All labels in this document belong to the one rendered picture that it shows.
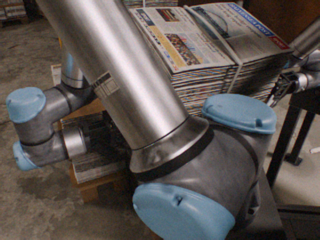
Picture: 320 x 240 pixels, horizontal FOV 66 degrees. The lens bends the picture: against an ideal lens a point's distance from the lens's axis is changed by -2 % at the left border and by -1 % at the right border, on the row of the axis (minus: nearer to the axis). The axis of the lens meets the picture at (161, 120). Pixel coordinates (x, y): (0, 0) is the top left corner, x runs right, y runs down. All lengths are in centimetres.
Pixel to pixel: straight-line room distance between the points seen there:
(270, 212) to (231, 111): 26
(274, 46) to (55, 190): 147
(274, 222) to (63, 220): 125
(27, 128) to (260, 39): 61
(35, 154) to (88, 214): 99
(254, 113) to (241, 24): 44
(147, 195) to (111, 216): 126
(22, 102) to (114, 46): 32
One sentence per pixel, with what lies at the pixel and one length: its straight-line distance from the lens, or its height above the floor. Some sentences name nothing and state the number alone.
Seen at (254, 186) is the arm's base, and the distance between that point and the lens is 48.
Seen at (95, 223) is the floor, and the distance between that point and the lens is 153.
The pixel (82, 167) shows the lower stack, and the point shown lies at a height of 29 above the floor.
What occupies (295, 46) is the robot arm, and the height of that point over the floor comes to 100.
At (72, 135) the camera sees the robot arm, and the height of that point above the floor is 88.
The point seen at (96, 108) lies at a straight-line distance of 127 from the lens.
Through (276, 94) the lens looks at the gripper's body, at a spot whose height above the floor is 84.
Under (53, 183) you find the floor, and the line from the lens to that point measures 180.
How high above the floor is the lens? 124
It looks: 34 degrees down
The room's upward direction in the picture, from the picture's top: straight up
